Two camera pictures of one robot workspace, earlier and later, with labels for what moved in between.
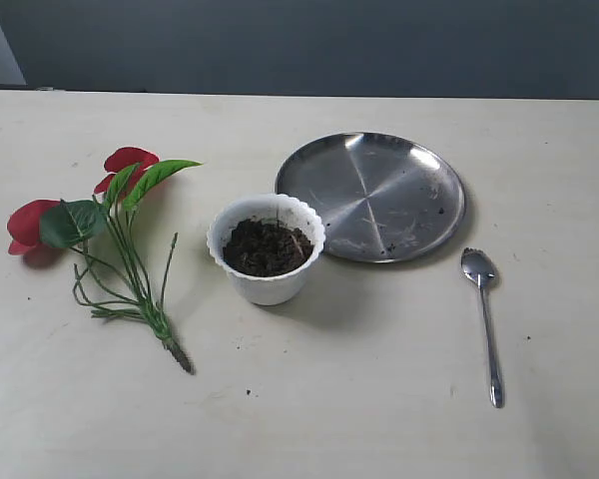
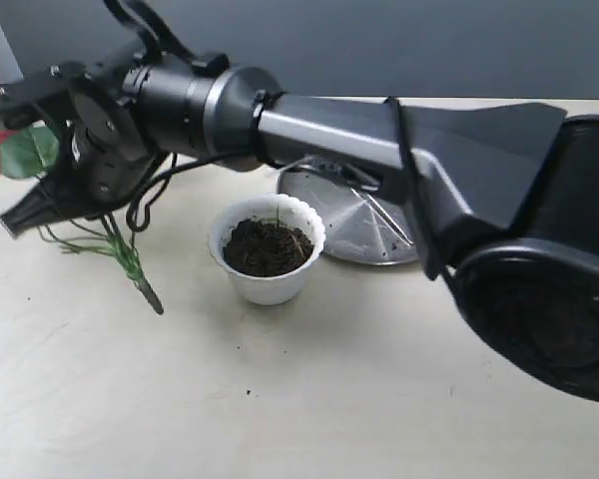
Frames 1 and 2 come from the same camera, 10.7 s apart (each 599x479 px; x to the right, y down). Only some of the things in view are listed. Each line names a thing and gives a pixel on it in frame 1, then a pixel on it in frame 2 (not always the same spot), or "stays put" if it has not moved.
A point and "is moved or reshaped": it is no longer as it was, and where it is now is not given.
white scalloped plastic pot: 267,242 stays put
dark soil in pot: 267,247 stays put
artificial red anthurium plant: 113,277 → 29,152
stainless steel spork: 478,266 is moved or reshaped
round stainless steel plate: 382,198 stays put
